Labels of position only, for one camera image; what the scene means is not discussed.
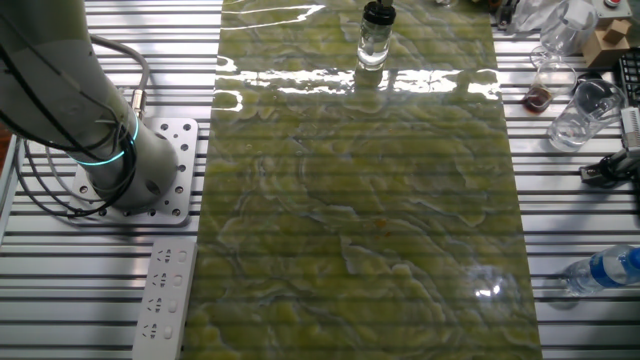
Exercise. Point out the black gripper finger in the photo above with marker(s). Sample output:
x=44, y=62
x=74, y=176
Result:
x=386, y=3

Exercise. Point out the black jar lid with knob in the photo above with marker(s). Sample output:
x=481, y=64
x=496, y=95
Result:
x=379, y=15

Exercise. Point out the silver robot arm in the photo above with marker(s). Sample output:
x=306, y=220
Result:
x=60, y=75

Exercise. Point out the clear glass jar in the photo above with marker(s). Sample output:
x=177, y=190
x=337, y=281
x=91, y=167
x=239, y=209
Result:
x=373, y=47

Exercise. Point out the clear plastic bag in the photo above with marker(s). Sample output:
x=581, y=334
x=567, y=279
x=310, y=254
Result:
x=531, y=15

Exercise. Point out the small glass with brown liquid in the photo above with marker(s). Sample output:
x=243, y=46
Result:
x=540, y=95

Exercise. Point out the clear plastic cup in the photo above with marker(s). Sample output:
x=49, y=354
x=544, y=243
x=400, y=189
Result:
x=570, y=25

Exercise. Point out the wooden block puzzle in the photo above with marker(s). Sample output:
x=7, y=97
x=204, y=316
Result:
x=605, y=47

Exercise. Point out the green marble pattern mat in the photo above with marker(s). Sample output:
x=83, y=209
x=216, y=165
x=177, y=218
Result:
x=350, y=225

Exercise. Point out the emergency stop button box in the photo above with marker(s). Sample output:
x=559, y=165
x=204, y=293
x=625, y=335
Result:
x=612, y=7

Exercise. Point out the large clear measuring beaker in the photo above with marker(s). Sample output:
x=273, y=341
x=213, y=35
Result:
x=582, y=120

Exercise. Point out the black keyboard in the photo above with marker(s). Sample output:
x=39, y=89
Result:
x=631, y=75

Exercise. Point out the plastic water bottle blue label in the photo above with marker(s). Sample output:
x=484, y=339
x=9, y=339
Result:
x=602, y=270

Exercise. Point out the white power strip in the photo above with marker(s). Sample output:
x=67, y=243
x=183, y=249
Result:
x=164, y=300

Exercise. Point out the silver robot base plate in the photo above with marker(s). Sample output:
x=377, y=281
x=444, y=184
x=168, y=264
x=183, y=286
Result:
x=180, y=165

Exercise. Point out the silver finned camera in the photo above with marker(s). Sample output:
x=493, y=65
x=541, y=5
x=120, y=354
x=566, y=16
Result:
x=631, y=127

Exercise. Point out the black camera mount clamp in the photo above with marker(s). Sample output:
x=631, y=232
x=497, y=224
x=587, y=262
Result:
x=607, y=169

